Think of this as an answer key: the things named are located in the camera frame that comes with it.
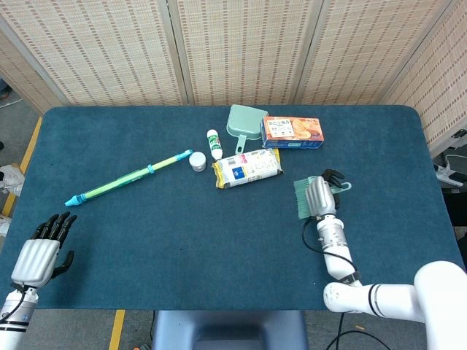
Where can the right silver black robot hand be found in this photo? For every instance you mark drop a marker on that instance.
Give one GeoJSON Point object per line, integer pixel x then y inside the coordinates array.
{"type": "Point", "coordinates": [321, 198]}

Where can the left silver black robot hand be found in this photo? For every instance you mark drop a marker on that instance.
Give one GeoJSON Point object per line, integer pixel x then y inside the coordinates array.
{"type": "Point", "coordinates": [36, 260]}

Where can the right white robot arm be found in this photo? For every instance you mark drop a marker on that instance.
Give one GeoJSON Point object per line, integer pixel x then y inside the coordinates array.
{"type": "Point", "coordinates": [335, 251]}

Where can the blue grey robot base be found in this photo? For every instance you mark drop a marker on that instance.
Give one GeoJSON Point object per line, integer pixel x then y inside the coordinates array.
{"type": "Point", "coordinates": [230, 328]}

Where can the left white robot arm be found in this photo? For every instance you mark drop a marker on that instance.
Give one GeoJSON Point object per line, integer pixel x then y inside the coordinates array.
{"type": "Point", "coordinates": [16, 313]}

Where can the white bottle green label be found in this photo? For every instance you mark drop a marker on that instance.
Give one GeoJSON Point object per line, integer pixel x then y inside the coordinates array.
{"type": "Point", "coordinates": [214, 145]}

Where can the orange biscuit box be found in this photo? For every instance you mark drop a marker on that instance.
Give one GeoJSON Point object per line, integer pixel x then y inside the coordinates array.
{"type": "Point", "coordinates": [292, 131]}

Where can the yellow white snack bag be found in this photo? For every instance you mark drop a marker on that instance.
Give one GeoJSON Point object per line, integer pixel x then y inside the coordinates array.
{"type": "Point", "coordinates": [248, 169]}

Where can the white plastic bag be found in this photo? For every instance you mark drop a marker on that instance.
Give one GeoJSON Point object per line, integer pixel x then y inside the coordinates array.
{"type": "Point", "coordinates": [11, 178]}

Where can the mint green dustpan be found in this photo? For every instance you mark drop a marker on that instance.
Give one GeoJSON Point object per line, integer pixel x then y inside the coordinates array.
{"type": "Point", "coordinates": [244, 122]}

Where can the blue felt table cover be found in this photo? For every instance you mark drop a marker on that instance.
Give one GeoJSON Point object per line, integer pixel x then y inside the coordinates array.
{"type": "Point", "coordinates": [146, 237]}

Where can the long green blue tube toy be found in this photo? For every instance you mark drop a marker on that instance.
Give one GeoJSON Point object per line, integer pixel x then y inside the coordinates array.
{"type": "Point", "coordinates": [120, 179]}

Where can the white power strip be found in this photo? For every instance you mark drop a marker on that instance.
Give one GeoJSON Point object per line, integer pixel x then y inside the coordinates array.
{"type": "Point", "coordinates": [445, 176]}

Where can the small white jar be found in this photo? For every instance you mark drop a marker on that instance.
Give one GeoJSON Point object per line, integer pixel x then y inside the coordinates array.
{"type": "Point", "coordinates": [197, 162]}

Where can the black equipment box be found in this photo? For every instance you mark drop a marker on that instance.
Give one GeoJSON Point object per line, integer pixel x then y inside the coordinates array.
{"type": "Point", "coordinates": [458, 208]}

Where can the woven bamboo screen panel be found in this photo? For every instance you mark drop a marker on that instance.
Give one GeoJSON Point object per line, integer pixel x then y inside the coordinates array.
{"type": "Point", "coordinates": [365, 51]}
{"type": "Point", "coordinates": [102, 51]}
{"type": "Point", "coordinates": [438, 84]}
{"type": "Point", "coordinates": [25, 80]}
{"type": "Point", "coordinates": [244, 51]}

